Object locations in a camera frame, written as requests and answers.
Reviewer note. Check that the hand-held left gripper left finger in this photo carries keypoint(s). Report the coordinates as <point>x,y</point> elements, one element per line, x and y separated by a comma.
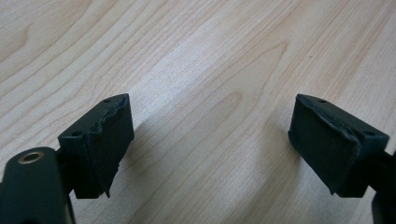
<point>99,146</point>

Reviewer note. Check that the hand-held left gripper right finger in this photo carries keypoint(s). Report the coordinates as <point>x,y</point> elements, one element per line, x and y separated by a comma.
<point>333,149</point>

